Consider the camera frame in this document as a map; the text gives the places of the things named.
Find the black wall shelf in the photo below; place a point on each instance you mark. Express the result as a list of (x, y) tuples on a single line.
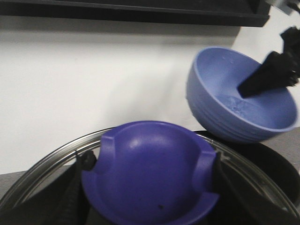
[(240, 13)]

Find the light blue ribbed bowl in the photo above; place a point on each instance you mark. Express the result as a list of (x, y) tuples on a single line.
[(215, 102)]

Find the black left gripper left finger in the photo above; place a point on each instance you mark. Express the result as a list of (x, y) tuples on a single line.
[(60, 203)]

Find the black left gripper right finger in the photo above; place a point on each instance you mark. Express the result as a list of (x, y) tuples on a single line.
[(239, 204)]

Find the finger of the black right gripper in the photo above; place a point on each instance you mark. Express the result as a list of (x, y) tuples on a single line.
[(279, 70)]

